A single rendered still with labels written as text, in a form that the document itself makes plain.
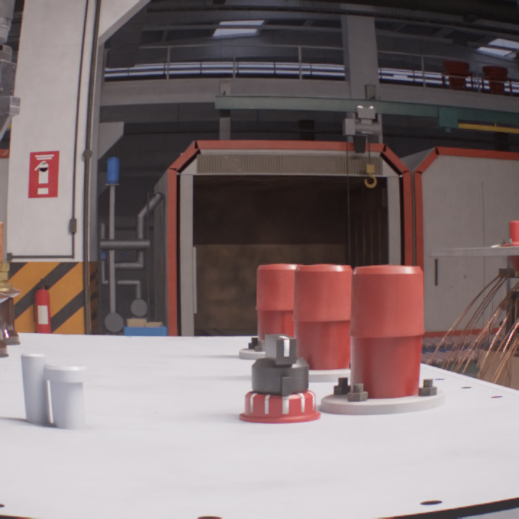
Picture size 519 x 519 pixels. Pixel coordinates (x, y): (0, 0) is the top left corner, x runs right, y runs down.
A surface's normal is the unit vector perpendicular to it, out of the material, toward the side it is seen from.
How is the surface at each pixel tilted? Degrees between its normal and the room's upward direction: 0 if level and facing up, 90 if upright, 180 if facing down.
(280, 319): 90
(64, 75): 90
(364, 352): 91
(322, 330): 90
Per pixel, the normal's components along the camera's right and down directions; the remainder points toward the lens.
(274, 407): -0.18, -0.04
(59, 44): 0.13, 0.00
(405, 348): 0.46, 0.00
